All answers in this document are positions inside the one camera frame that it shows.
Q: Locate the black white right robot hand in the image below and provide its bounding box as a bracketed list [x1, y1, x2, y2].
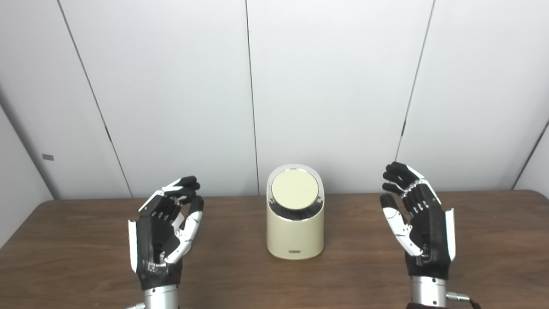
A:
[380, 161, 456, 280]

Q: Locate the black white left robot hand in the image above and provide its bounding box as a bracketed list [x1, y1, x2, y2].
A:
[128, 176, 205, 290]

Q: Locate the cream-colored cylindrical bin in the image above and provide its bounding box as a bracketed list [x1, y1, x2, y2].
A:
[266, 164, 325, 260]

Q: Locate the cream round bin lid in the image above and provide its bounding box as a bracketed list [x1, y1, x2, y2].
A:
[271, 169, 320, 211]

